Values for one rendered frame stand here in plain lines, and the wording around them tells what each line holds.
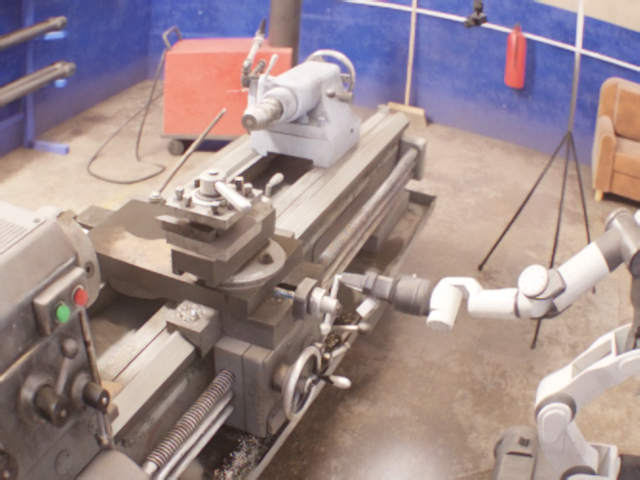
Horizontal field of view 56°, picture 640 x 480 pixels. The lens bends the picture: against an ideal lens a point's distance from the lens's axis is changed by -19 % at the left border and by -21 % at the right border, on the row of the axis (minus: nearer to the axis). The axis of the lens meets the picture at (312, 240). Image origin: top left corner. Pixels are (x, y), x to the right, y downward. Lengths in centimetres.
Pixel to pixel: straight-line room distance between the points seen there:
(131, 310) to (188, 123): 296
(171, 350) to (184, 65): 327
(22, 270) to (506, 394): 227
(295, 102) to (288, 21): 227
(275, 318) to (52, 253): 74
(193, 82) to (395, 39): 187
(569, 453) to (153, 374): 128
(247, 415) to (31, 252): 92
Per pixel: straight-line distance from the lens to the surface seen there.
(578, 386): 196
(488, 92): 573
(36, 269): 109
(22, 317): 106
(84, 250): 143
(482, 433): 273
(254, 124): 225
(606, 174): 500
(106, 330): 192
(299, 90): 242
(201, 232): 160
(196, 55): 469
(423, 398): 285
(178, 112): 482
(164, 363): 161
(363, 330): 204
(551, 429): 200
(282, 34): 468
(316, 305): 174
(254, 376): 172
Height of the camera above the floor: 184
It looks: 28 degrees down
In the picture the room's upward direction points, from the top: 4 degrees clockwise
